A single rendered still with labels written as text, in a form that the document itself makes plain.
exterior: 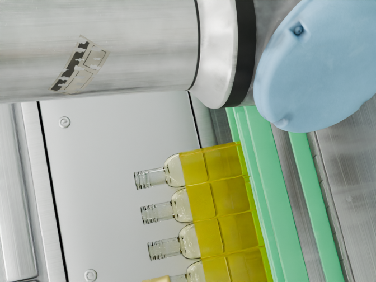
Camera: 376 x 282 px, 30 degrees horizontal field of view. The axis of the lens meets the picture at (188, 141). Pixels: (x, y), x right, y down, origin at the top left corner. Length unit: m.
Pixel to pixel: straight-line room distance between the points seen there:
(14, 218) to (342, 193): 0.58
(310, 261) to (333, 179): 0.12
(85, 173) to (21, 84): 0.82
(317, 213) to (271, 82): 0.56
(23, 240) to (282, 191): 0.49
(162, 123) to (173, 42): 0.83
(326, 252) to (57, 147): 0.54
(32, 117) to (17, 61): 0.85
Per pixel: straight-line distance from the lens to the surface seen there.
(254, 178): 1.08
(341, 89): 0.51
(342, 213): 1.00
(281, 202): 1.01
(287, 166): 1.02
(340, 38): 0.48
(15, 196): 1.29
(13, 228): 1.28
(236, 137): 1.19
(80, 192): 1.27
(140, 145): 1.28
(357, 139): 1.03
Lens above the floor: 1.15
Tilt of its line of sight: 5 degrees down
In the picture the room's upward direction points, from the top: 101 degrees counter-clockwise
